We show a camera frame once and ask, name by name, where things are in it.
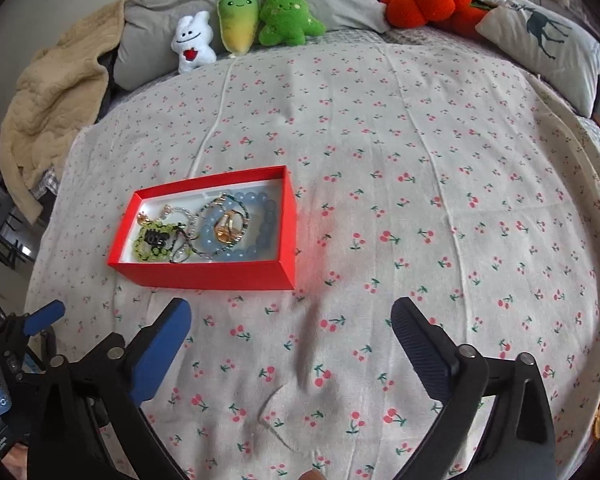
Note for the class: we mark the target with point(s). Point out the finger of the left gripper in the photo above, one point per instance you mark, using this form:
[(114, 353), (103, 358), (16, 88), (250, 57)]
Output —
[(43, 318)]

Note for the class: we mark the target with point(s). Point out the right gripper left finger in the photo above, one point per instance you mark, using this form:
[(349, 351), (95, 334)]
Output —
[(154, 348)]

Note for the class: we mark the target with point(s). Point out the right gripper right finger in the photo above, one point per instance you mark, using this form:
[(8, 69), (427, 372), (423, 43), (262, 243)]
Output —
[(430, 350)]

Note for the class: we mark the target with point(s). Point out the black hair claw clip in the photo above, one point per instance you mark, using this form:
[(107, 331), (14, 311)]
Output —
[(156, 240)]

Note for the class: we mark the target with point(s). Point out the gold knot brooch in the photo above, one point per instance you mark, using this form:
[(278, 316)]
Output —
[(143, 219)]

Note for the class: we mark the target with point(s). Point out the person's left hand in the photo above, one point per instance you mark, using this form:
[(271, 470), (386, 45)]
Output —
[(16, 461)]

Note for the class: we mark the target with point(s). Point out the red cardboard box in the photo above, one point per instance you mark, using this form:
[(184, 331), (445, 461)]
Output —
[(274, 272)]

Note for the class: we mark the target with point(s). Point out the cherry print bed sheet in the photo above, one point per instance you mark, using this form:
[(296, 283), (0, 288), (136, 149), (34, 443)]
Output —
[(452, 178)]

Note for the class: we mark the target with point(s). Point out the beige quilted blanket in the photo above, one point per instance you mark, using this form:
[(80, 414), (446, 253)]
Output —
[(57, 95)]

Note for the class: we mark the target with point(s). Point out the white bunny plush toy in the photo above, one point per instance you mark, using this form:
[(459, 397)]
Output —
[(192, 42)]

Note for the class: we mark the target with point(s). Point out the deer print pillow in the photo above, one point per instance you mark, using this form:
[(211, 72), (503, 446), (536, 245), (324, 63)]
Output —
[(549, 45)]

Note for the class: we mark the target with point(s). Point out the orange plush pumpkin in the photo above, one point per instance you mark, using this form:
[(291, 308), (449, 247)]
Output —
[(459, 17)]

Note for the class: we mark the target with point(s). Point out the yellow green radish plush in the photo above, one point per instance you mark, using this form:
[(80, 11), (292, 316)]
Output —
[(239, 21)]

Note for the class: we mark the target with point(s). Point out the green tree plush toy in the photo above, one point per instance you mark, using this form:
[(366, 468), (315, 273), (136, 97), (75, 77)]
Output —
[(288, 22)]

